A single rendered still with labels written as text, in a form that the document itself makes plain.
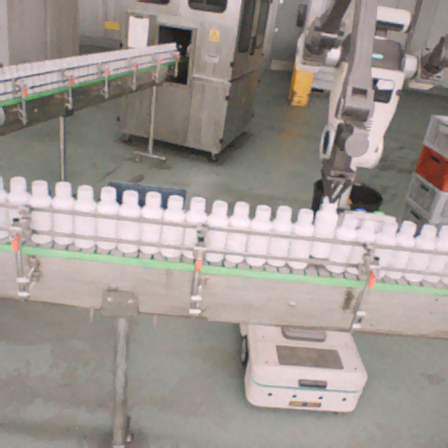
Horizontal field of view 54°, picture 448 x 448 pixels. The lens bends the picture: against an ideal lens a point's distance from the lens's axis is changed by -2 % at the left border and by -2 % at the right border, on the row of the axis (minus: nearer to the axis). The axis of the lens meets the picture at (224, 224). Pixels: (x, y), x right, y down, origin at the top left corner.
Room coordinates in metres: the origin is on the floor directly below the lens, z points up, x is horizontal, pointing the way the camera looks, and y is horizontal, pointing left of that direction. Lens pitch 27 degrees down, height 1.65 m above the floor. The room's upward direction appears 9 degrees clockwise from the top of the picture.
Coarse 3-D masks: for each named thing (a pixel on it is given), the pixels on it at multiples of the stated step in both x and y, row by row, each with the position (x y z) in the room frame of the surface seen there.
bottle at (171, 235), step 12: (168, 204) 1.05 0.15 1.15; (180, 204) 1.05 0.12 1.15; (168, 216) 1.04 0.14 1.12; (180, 216) 1.04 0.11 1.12; (168, 228) 1.03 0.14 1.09; (180, 228) 1.04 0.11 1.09; (168, 240) 1.03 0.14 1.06; (180, 240) 1.04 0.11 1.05; (168, 252) 1.03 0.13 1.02; (180, 252) 1.05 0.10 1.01
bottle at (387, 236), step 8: (384, 224) 1.11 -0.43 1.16; (392, 224) 1.12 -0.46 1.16; (384, 232) 1.10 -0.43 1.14; (392, 232) 1.09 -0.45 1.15; (376, 240) 1.10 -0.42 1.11; (384, 240) 1.09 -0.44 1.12; (392, 240) 1.09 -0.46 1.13; (384, 256) 1.08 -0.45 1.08; (384, 264) 1.08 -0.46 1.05; (384, 272) 1.09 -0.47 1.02
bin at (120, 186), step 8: (112, 184) 1.61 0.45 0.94; (120, 184) 1.61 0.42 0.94; (128, 184) 1.61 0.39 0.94; (136, 184) 1.61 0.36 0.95; (144, 184) 1.62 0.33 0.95; (120, 192) 1.61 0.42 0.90; (144, 192) 1.62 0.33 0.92; (160, 192) 1.62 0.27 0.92; (168, 192) 1.63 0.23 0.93; (176, 192) 1.63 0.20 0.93; (184, 192) 1.63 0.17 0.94; (120, 200) 1.61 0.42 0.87; (144, 200) 1.62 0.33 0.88; (160, 200) 1.62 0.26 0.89; (184, 200) 1.63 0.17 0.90; (184, 208) 1.46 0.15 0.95
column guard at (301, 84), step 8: (296, 56) 8.92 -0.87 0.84; (296, 72) 8.63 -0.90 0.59; (304, 72) 8.63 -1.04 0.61; (312, 72) 8.64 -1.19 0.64; (296, 80) 8.62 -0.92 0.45; (304, 80) 8.63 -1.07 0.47; (296, 88) 8.62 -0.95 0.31; (304, 88) 8.64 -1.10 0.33; (296, 96) 8.63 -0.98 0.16; (304, 96) 8.64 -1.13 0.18; (296, 104) 8.63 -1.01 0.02; (304, 104) 8.64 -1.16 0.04
